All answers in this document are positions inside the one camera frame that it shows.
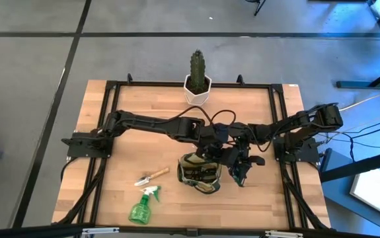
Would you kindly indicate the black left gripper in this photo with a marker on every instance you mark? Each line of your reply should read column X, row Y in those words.
column 216, row 137

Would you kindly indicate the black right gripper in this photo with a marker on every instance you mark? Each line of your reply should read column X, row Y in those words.
column 244, row 142

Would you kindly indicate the cream green canvas gardening bag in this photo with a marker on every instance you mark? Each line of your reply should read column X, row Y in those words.
column 193, row 162

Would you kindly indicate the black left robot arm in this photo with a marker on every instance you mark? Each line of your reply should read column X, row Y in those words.
column 150, row 125

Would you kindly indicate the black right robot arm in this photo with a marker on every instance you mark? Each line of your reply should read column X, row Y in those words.
column 308, row 120

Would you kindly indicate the white hexagonal plant pot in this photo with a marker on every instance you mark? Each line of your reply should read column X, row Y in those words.
column 194, row 98

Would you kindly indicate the green column cactus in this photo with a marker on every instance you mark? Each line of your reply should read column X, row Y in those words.
column 197, row 72

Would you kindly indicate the green plastic spray bottle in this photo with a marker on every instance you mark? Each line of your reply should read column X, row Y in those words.
column 140, row 211

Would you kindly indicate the dark metal stand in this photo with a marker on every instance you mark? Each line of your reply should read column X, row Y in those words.
column 341, row 185

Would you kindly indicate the black chair base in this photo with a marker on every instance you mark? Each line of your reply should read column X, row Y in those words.
column 259, row 6

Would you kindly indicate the silver frame corner bracket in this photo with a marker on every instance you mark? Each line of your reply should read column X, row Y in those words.
column 100, row 231
column 283, row 234

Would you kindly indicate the black aluminium table frame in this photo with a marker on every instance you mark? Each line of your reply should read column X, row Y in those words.
column 143, row 84

